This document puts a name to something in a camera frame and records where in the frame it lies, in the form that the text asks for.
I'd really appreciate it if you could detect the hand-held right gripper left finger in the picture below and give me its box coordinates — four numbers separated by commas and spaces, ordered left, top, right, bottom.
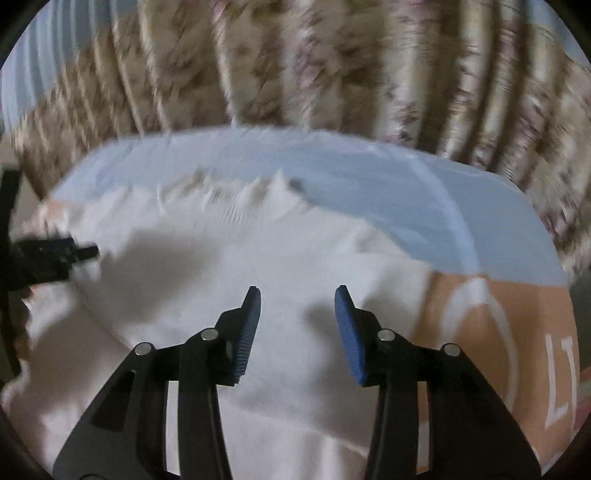
52, 285, 262, 480

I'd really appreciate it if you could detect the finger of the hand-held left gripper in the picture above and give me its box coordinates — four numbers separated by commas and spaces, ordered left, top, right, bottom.
13, 234, 100, 281

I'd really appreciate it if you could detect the white knit garment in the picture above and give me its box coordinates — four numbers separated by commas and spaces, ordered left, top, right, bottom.
2, 168, 430, 480

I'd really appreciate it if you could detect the blue and orange printed bedsheet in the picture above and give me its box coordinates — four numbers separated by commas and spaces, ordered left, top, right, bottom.
46, 127, 580, 476

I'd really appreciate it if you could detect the floral curtain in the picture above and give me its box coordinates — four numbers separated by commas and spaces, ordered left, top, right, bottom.
9, 0, 591, 282

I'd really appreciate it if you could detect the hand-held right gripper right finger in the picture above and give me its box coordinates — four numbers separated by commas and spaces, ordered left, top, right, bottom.
335, 285, 542, 480

